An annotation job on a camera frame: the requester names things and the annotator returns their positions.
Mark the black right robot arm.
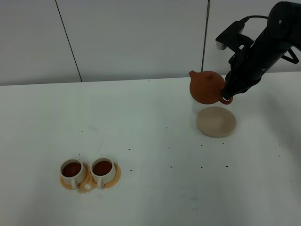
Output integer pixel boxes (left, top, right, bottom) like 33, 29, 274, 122
215, 1, 301, 100

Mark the left orange saucer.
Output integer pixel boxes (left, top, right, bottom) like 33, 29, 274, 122
60, 163, 91, 190

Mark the left white teacup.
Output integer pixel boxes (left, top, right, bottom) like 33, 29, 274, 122
60, 159, 86, 190

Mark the right orange saucer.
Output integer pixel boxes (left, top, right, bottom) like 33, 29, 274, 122
91, 162, 121, 189

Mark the right white teacup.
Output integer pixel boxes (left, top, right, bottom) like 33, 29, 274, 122
91, 158, 116, 189

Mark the white teacup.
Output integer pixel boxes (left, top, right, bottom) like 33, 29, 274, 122
91, 158, 116, 189
60, 159, 86, 190

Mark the beige round teapot coaster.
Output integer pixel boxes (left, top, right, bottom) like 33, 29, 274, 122
196, 106, 237, 137

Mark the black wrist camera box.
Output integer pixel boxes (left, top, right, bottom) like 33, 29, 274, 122
215, 20, 254, 53

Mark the black camera cable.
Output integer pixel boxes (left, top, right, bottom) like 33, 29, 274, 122
242, 15, 300, 65

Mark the brown clay teapot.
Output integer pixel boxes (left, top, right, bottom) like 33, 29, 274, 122
189, 71, 233, 105

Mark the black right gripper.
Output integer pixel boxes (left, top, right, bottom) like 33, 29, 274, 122
222, 29, 291, 99

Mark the orange saucer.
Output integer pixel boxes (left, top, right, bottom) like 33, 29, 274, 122
91, 162, 121, 189
60, 163, 91, 190

